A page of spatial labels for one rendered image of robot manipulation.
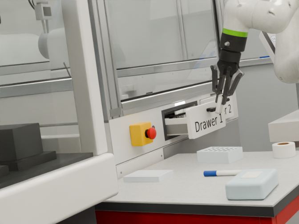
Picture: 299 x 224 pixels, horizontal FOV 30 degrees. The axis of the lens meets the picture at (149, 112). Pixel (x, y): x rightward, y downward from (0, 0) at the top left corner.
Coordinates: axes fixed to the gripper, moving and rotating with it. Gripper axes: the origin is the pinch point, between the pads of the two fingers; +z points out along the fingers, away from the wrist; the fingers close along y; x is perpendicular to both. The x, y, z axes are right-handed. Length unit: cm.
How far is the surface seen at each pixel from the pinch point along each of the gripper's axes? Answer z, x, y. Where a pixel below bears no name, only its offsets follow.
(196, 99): 4.8, 14.5, -16.2
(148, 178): 15, -52, 4
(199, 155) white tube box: 11.9, -27.0, 7.3
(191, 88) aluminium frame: 0.0, 10.5, -17.6
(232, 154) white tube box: 8.1, -26.8, 18.4
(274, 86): 20, 166, -32
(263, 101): 32, 166, -37
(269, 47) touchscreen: -14, 81, -13
